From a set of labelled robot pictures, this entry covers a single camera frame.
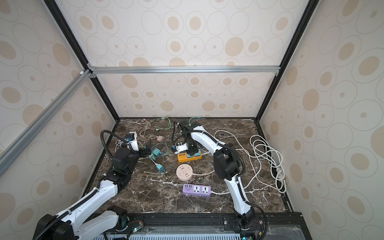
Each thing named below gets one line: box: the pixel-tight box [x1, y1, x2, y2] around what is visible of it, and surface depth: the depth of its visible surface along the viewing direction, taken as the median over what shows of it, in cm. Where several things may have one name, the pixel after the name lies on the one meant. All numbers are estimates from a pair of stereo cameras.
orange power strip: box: [177, 152, 203, 163], surface depth 97 cm
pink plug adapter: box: [156, 135, 165, 143], surface depth 108 cm
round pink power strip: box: [175, 163, 193, 181], surface depth 90 cm
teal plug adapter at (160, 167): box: [156, 163, 165, 173], surface depth 91 cm
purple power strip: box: [182, 184, 212, 196], surface depth 83 cm
